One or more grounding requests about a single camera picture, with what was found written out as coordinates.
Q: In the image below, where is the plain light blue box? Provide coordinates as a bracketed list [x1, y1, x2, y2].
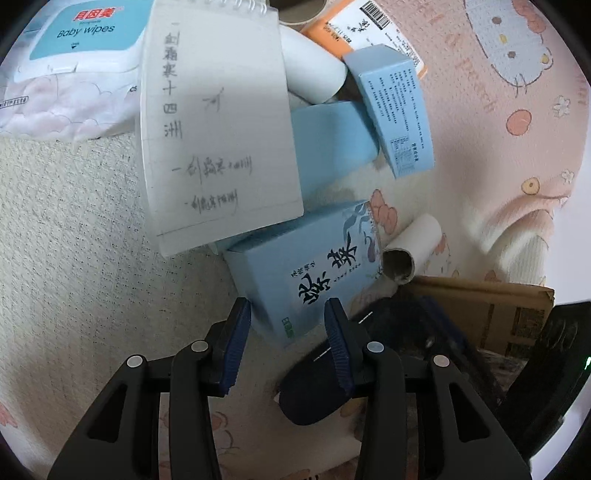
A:
[288, 100, 380, 217]

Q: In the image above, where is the light blue seaweed box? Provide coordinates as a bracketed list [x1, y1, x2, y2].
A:
[224, 199, 384, 348]

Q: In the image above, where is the white baby wipes pack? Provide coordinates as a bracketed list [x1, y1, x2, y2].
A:
[0, 0, 155, 141]

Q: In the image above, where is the grey cardboard tube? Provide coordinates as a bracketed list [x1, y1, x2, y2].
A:
[268, 0, 331, 26]

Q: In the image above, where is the brown cardboard box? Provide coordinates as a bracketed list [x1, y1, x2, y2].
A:
[399, 274, 555, 402]

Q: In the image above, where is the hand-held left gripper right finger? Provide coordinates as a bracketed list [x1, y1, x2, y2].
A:
[323, 298, 534, 480]

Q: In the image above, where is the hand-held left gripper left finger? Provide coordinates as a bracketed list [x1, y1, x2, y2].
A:
[46, 296, 253, 480]

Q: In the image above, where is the orange white flat packet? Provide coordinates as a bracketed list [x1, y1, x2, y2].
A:
[300, 0, 429, 79]

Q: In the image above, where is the grey blue printed box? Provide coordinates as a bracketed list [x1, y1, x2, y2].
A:
[342, 44, 435, 180]

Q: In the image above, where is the spiral notepad with handwriting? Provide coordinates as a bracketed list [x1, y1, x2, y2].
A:
[140, 0, 305, 257]

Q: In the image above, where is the pink cartoon printed mat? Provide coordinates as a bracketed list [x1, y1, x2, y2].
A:
[0, 0, 587, 480]

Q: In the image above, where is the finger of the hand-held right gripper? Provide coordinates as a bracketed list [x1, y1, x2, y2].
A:
[367, 295, 467, 361]

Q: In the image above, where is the white cardboard tube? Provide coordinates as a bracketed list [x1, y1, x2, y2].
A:
[381, 213, 443, 283]
[278, 25, 348, 106]

